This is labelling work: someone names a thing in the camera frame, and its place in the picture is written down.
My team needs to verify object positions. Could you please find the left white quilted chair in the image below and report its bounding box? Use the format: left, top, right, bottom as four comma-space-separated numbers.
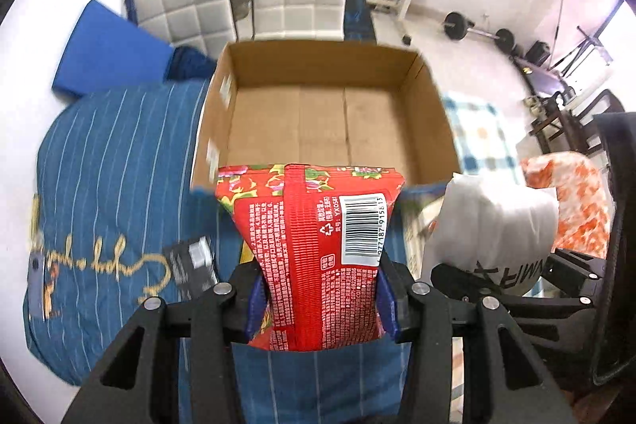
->
125, 0, 238, 59

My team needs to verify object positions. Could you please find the blue foam mat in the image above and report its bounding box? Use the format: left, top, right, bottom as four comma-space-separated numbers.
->
52, 0, 174, 98

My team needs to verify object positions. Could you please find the plaid checked cushion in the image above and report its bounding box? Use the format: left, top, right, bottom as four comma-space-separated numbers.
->
442, 96, 526, 185

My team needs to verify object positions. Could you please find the blue striped cushion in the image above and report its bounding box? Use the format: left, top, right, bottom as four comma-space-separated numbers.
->
23, 79, 410, 423

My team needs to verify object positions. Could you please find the black blue exercise mat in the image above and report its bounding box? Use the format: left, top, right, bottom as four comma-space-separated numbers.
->
344, 0, 377, 43

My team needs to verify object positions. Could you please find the red snack packet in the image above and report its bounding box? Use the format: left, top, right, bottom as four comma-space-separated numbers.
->
215, 164, 405, 352

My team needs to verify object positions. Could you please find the dumbbell bar on floor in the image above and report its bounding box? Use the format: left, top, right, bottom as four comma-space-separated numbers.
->
442, 12, 516, 55

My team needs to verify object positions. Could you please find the open cardboard box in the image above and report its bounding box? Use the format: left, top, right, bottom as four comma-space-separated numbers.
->
191, 40, 460, 193

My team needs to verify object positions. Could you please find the black snack packet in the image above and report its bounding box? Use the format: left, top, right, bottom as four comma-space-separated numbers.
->
162, 236, 220, 300

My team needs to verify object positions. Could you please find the orange white floral cushion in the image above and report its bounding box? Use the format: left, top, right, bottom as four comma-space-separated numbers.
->
521, 152, 611, 259

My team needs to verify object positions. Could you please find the dark wooden table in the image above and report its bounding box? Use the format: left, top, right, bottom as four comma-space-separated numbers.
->
512, 56, 605, 154

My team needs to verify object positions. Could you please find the white pouch black lettering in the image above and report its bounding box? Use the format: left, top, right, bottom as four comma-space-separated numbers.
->
421, 173, 558, 296

